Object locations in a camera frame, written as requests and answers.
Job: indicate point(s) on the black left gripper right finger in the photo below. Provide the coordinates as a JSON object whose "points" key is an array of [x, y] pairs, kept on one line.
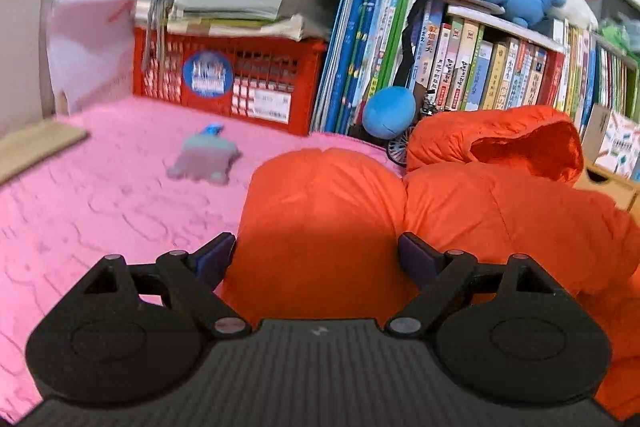
{"points": [[508, 331]]}

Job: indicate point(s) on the white pencil pattern box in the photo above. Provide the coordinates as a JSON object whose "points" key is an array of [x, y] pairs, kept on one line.
{"points": [[611, 141]]}

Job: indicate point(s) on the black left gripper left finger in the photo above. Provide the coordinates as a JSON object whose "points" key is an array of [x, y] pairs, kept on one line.
{"points": [[126, 333]]}

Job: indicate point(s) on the grey small plush toy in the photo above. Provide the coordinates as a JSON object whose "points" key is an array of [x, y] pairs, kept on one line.
{"points": [[205, 156]]}

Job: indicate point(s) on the row of upright books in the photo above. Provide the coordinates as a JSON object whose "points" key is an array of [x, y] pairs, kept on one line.
{"points": [[463, 55]]}

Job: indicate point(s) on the red plastic crate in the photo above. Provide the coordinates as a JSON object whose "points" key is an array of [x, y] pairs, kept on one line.
{"points": [[263, 80]]}

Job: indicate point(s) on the orange puffer jacket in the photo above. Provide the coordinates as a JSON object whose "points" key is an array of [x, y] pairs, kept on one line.
{"points": [[319, 228]]}

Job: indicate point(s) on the wooden board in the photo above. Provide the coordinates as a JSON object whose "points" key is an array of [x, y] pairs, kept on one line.
{"points": [[25, 148]]}

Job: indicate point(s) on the blue round ball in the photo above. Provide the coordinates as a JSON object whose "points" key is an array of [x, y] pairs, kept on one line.
{"points": [[389, 112]]}

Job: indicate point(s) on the pink patterned blanket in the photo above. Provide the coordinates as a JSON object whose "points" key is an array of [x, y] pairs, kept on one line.
{"points": [[111, 195]]}

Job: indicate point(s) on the wooden drawer organizer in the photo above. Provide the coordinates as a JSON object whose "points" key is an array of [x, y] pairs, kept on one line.
{"points": [[623, 191]]}

